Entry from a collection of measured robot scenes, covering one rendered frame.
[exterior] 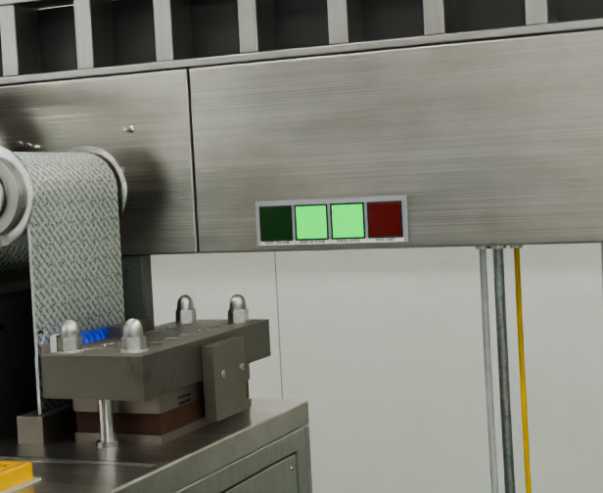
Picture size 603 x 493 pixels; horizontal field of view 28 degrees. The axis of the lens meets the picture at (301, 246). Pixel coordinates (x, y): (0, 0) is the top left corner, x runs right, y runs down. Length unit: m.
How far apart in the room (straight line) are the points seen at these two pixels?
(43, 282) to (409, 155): 0.57
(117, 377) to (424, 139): 0.57
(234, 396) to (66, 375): 0.27
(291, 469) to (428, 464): 2.50
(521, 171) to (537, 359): 2.47
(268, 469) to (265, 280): 2.70
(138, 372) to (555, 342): 2.72
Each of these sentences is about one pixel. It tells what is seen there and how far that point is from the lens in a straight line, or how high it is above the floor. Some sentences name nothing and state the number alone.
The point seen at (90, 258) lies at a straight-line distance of 1.89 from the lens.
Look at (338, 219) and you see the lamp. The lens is 1.88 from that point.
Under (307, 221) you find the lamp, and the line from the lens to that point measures 1.90.
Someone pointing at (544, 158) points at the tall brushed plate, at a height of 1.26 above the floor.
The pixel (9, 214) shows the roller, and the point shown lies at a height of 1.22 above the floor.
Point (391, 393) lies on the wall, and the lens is 4.40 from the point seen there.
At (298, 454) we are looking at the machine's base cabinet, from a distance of 1.95.
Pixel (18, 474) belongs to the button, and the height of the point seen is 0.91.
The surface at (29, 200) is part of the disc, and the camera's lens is 1.76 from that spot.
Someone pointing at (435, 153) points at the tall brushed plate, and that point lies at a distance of 1.83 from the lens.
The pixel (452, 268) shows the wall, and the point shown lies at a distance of 4.27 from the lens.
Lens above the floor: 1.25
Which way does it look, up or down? 3 degrees down
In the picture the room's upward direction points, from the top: 3 degrees counter-clockwise
